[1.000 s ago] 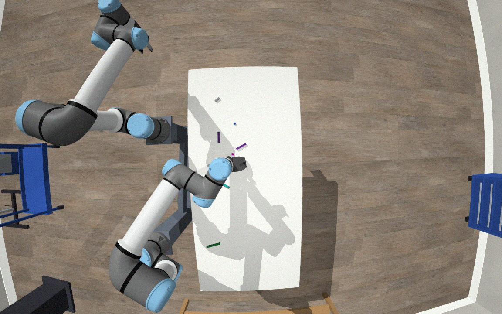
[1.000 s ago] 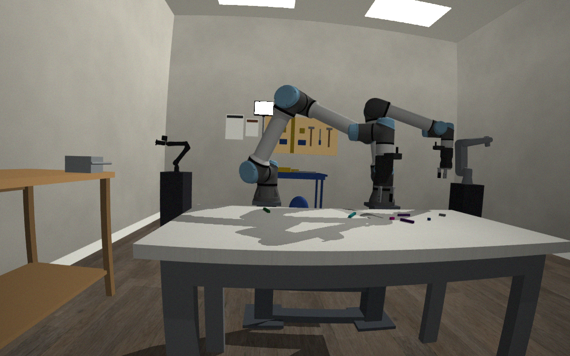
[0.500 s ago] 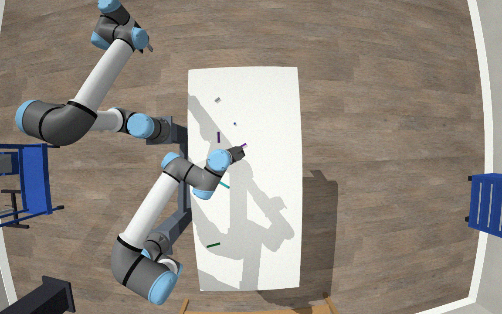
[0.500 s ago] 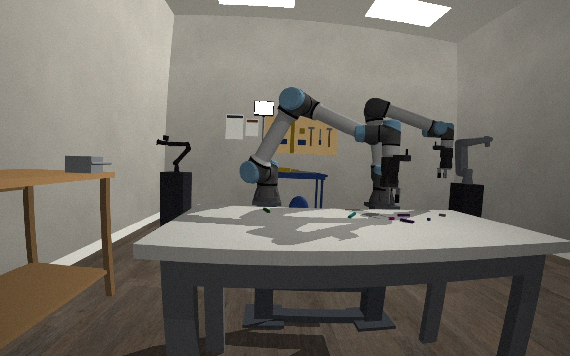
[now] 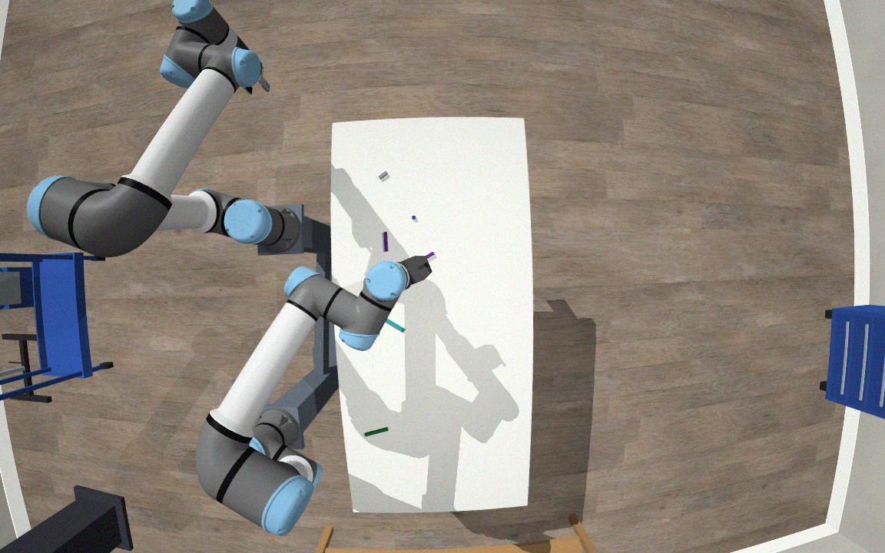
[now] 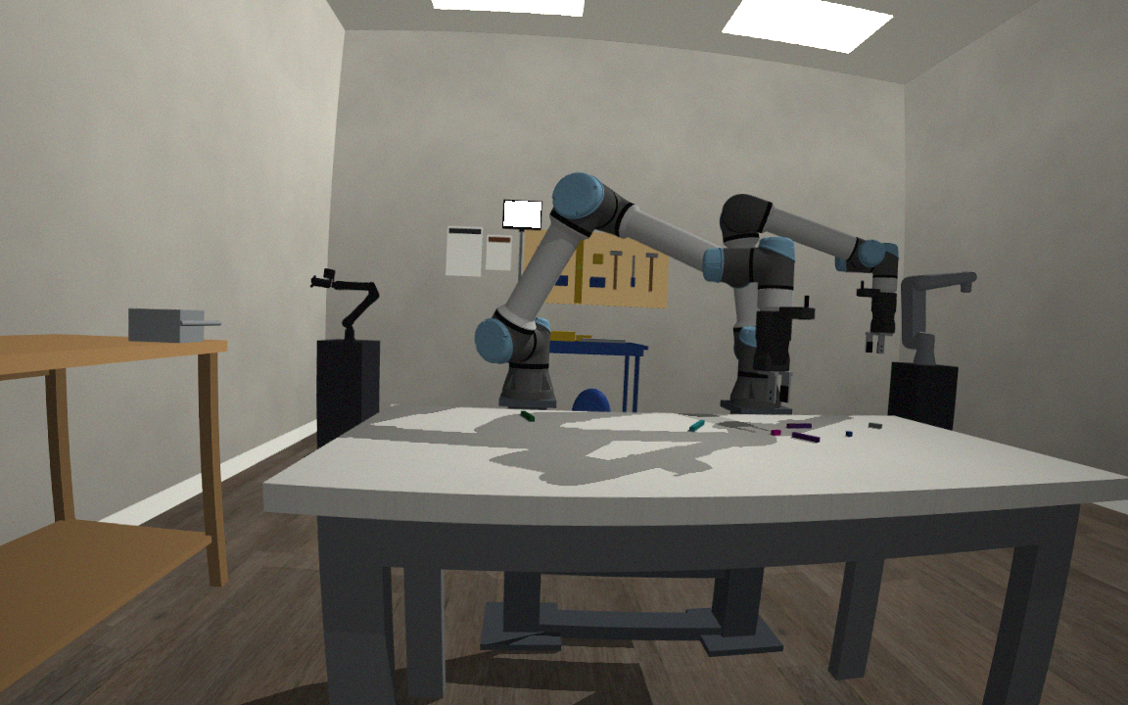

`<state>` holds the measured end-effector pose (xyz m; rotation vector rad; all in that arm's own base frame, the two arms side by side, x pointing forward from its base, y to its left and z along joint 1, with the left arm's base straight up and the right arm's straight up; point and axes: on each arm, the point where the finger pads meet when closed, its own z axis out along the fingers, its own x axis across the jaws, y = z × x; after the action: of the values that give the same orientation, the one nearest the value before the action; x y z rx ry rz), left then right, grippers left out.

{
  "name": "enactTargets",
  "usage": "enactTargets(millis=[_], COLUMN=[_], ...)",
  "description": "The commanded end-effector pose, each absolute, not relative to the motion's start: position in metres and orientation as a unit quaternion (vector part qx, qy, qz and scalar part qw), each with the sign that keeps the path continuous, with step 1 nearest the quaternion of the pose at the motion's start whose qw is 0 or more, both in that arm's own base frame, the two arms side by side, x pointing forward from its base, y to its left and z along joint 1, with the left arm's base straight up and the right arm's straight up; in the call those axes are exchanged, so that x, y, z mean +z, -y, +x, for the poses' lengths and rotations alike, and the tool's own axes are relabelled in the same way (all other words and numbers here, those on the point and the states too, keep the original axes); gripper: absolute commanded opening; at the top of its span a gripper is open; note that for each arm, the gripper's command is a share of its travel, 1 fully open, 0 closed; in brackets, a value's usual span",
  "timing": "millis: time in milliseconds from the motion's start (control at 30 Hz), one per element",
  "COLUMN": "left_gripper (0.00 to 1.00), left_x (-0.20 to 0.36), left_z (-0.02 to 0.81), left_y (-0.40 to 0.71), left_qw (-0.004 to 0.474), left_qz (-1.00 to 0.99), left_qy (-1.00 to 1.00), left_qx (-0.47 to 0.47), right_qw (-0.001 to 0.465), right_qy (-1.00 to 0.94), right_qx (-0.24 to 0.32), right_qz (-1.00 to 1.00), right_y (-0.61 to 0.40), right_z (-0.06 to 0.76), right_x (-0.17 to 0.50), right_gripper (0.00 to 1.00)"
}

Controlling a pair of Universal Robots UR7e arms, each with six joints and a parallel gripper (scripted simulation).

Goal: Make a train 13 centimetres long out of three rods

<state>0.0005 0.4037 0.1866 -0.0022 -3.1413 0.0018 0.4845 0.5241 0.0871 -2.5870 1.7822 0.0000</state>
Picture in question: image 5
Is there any turquoise rod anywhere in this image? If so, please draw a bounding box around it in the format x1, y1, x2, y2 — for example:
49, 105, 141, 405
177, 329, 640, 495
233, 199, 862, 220
386, 319, 405, 332

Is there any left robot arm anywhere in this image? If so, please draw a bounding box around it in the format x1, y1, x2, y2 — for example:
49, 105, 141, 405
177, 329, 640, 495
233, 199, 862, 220
27, 0, 300, 257

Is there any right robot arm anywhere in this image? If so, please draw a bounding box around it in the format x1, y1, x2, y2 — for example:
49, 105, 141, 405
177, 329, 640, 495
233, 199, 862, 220
195, 261, 408, 536

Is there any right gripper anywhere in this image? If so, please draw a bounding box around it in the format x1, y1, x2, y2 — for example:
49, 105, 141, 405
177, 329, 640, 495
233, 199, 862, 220
397, 256, 432, 290

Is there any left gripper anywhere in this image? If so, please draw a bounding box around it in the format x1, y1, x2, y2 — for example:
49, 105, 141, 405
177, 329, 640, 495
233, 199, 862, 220
220, 26, 270, 94

